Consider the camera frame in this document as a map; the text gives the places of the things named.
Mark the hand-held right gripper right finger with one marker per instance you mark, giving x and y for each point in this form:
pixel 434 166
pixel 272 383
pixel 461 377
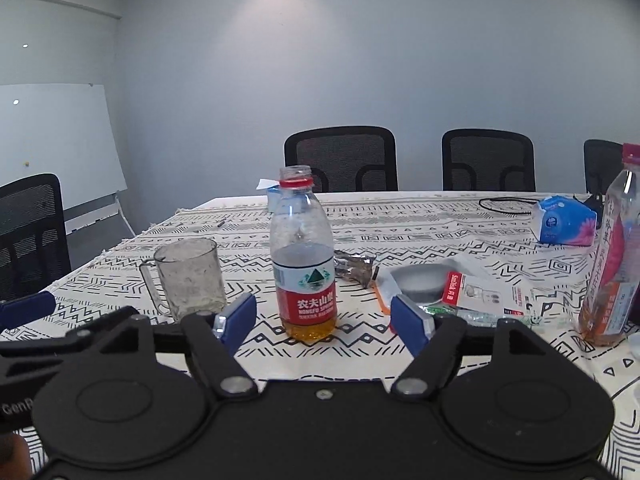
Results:
pixel 410 325

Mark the clear plastic bag orange edge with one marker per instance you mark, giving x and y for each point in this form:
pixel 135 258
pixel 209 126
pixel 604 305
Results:
pixel 385 287

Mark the blue tissue box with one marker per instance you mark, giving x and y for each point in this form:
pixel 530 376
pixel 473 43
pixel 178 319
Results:
pixel 270 197

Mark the plastic bottle pink cap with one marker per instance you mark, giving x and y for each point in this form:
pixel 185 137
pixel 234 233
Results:
pixel 612 260

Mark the blue soft tissue pack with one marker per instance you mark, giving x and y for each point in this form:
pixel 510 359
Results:
pixel 562 222

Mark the clear green wrapped stick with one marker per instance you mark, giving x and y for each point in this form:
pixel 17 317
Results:
pixel 485 317

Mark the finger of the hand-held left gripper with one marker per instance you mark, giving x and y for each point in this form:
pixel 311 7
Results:
pixel 27 308
pixel 45 357

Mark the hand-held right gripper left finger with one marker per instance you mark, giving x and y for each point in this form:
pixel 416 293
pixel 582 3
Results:
pixel 237 322

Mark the red white card package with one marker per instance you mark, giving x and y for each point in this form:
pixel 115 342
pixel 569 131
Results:
pixel 487 292

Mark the black mesh office chair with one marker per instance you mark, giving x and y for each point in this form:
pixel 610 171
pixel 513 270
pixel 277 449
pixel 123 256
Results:
pixel 600 165
pixel 487 160
pixel 345 157
pixel 30 230

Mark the whiteboard on stand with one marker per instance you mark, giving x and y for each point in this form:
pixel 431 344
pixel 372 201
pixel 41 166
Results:
pixel 55 140

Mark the clear glass mug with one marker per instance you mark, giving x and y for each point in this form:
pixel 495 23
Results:
pixel 192 277

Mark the clear plastic bottle red label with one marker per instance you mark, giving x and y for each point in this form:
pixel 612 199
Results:
pixel 302 260

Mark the clear plastic wrapper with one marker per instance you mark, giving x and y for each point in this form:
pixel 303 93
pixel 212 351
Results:
pixel 355 266

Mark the patterned white tablecloth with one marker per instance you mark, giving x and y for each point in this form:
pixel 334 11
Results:
pixel 450 240

